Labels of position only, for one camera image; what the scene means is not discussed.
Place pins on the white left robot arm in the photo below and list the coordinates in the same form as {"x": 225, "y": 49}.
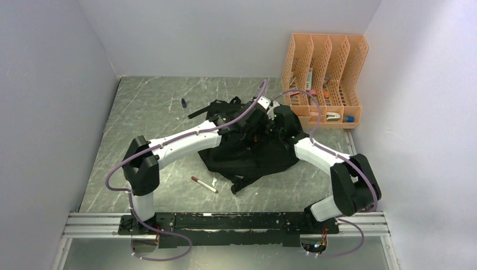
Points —
{"x": 144, "y": 159}

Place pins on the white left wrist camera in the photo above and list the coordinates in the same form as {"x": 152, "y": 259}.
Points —
{"x": 264, "y": 103}

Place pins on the black student backpack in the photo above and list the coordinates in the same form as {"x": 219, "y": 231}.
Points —
{"x": 244, "y": 163}

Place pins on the grey blue sharpener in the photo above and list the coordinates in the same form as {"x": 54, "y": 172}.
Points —
{"x": 348, "y": 119}

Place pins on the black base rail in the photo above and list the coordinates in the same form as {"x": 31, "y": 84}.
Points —
{"x": 171, "y": 230}

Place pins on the orange plastic desk organizer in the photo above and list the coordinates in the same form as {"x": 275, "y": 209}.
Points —
{"x": 337, "y": 61}

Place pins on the red white pen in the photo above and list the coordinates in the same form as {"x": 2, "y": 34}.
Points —
{"x": 210, "y": 188}

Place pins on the tall white green box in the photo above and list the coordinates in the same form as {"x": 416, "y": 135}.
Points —
{"x": 309, "y": 79}

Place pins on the white stapler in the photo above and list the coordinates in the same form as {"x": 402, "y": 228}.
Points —
{"x": 332, "y": 117}

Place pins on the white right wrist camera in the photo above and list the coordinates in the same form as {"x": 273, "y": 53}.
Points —
{"x": 272, "y": 106}

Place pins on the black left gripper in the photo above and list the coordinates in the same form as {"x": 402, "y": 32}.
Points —
{"x": 253, "y": 130}

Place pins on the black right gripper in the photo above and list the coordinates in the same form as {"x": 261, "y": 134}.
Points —
{"x": 273, "y": 120}

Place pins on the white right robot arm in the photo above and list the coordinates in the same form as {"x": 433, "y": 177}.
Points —
{"x": 354, "y": 186}

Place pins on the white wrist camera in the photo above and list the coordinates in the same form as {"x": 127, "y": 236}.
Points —
{"x": 264, "y": 103}
{"x": 272, "y": 106}

